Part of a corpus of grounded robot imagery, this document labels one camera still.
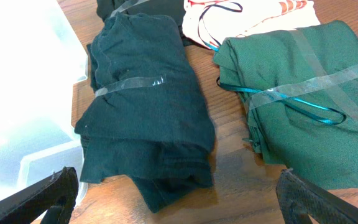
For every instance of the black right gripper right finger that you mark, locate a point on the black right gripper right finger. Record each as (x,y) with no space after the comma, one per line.
(301,202)

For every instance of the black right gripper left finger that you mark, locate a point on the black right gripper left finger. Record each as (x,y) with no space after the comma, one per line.
(54,197)

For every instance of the green garment with ribbon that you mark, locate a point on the green garment with ribbon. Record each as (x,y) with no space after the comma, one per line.
(300,89)

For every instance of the black garment with tape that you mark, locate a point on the black garment with tape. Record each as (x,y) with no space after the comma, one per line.
(172,8)

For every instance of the dark navy garment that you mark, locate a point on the dark navy garment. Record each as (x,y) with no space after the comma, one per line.
(148,119)

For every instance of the clear plastic storage bin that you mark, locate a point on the clear plastic storage bin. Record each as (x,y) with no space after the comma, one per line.
(41,59)

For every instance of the pink printed shirt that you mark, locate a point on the pink printed shirt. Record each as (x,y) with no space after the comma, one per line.
(210,22)

